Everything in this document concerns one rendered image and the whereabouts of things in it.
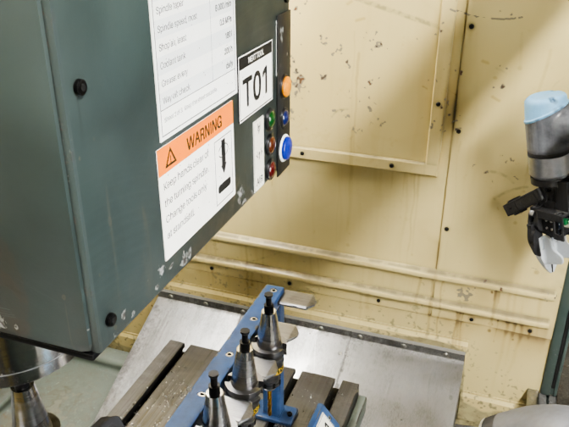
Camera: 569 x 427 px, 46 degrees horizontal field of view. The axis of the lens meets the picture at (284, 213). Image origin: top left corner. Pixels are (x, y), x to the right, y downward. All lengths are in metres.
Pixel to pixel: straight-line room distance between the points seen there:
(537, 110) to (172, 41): 0.84
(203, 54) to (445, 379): 1.33
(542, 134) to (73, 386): 1.54
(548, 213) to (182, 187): 0.88
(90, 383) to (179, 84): 1.69
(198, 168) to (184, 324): 1.36
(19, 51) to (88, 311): 0.20
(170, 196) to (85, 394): 1.61
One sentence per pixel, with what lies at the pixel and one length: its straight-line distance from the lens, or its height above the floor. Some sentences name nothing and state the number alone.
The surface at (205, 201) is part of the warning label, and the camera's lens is 0.67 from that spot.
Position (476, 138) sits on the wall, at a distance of 1.56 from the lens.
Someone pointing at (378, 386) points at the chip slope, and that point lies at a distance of 1.80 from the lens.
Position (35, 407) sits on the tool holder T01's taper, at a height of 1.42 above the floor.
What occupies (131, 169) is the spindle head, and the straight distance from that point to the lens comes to 0.54.
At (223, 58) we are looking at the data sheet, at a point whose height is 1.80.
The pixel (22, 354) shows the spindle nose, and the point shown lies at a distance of 0.72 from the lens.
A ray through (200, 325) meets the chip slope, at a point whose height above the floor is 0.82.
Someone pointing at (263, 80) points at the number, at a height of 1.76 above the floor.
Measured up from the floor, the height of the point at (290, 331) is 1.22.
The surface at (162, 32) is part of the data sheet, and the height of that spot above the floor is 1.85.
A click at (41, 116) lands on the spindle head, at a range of 0.47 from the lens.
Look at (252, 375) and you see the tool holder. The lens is 1.11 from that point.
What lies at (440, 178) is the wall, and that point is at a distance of 1.60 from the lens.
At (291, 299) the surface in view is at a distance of 1.35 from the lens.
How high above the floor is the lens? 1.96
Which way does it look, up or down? 26 degrees down
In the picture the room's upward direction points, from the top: straight up
